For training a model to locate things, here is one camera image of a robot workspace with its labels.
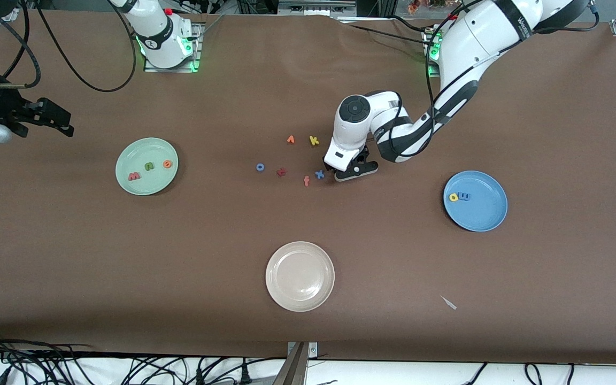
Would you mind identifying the green plate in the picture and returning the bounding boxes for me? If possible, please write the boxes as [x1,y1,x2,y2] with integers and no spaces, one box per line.
[115,137,179,196]

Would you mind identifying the beige plate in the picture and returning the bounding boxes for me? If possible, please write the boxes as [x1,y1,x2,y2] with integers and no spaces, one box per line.
[265,241,335,312]

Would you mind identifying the blue plate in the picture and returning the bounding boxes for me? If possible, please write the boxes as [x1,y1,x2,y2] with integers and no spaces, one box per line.
[443,171,509,232]

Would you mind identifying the brown table cover sheet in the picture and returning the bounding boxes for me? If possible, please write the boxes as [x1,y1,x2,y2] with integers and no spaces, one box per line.
[0,10,616,365]

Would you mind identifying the orange dried flowers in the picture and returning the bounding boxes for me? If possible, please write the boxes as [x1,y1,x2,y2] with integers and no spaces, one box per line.
[407,0,461,14]

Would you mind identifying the grey metal bar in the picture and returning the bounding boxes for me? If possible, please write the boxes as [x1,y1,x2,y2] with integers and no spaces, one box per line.
[272,342,309,385]

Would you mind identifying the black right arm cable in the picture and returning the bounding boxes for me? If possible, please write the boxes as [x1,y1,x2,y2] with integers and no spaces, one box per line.
[0,0,137,93]

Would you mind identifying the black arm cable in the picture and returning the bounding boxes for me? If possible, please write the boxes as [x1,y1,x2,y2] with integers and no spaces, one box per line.
[388,0,600,156]
[0,0,137,93]

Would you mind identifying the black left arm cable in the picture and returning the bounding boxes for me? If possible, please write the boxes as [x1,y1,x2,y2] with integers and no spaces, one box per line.
[388,0,600,156]

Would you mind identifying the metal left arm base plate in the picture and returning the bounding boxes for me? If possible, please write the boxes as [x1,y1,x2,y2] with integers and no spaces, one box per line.
[423,29,442,78]

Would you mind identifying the black cable on table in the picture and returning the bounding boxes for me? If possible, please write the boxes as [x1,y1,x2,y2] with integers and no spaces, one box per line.
[348,24,434,48]
[391,15,432,34]

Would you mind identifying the aluminium frame piece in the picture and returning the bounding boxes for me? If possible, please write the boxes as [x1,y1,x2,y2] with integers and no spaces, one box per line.
[278,0,358,18]

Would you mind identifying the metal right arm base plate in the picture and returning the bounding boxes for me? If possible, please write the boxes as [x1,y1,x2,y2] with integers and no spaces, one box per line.
[144,21,202,73]

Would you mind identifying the metal clamp bracket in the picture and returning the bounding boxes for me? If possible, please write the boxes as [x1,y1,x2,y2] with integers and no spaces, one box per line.
[287,341,318,358]

